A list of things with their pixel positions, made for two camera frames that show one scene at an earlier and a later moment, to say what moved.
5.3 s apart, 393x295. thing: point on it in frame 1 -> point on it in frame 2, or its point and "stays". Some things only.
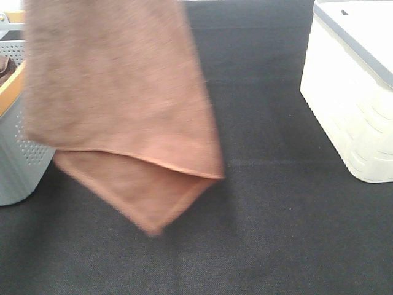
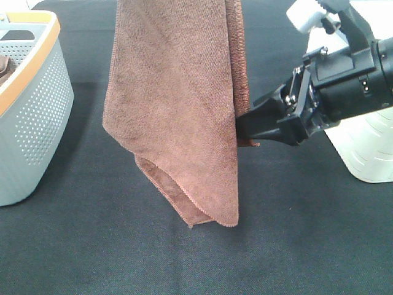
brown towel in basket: x=7 y=67 stays
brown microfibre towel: x=116 y=88 -> x=178 y=77
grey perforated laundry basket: x=23 y=163 stays
